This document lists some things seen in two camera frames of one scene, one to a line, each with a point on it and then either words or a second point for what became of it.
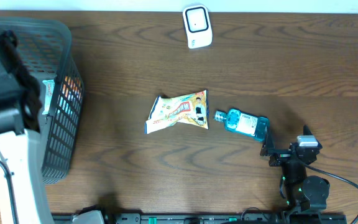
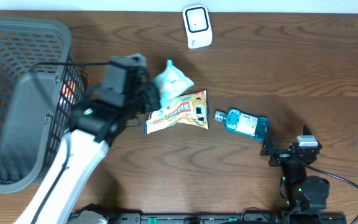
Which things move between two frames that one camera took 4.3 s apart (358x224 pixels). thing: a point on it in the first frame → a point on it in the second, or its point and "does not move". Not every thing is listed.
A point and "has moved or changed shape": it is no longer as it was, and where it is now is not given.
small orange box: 71,88 has moved or changed shape
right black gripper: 280,155 does not move
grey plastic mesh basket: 48,46 does not move
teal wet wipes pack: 50,84 → 171,83
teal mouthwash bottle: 236,121 does not move
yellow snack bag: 192,108 does not move
